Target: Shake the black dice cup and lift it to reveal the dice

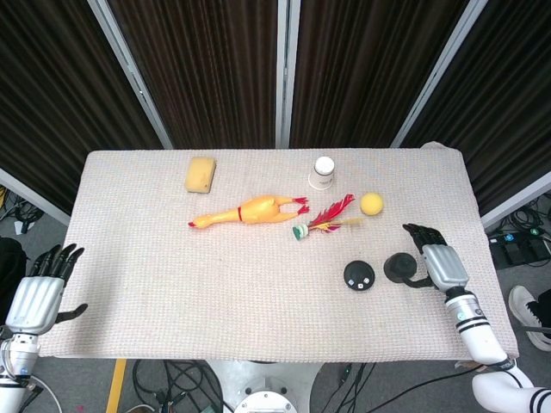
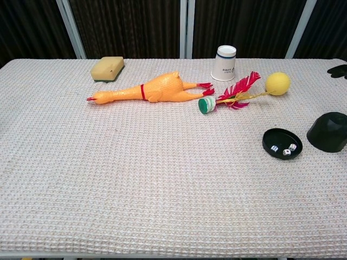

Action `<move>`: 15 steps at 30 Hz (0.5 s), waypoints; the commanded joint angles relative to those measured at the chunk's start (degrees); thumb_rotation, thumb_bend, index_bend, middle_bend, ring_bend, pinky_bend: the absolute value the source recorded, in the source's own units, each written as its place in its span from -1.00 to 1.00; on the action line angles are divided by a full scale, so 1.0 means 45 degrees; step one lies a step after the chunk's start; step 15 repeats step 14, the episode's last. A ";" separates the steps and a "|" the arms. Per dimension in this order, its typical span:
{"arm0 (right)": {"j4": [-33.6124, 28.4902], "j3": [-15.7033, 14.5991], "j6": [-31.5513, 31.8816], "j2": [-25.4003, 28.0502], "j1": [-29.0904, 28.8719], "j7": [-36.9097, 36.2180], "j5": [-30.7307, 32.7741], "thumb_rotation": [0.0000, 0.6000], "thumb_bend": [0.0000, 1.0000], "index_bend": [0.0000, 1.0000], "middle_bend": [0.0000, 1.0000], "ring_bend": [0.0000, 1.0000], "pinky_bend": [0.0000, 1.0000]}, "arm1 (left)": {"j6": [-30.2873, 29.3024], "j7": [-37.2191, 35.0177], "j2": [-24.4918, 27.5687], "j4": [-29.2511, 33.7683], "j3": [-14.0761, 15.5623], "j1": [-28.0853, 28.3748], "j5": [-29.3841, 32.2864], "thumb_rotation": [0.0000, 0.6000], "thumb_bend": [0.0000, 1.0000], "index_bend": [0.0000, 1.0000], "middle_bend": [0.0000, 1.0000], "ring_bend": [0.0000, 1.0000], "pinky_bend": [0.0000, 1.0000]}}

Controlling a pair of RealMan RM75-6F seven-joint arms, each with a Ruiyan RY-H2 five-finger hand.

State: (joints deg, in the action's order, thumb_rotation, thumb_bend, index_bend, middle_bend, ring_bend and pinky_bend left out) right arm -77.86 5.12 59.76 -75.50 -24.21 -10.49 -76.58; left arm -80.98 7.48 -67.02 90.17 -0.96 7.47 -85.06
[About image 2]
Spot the dark partition screen grey frame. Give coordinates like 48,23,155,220
62,0,188,60
286,0,347,60
187,0,317,60
0,0,87,68

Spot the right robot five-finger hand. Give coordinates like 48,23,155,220
327,64,347,80

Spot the beige waffle tablecloth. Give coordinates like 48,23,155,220
0,58,347,257

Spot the black round puck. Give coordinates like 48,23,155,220
262,128,303,161

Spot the yellow rubber chicken toy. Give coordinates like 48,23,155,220
86,70,215,103

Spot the yellow foam ball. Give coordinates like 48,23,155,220
265,71,291,97

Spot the red feather shuttlecock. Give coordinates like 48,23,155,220
197,71,272,116

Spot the yellow sponge block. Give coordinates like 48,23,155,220
90,56,125,83

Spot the white paper cup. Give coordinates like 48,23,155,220
211,45,237,82

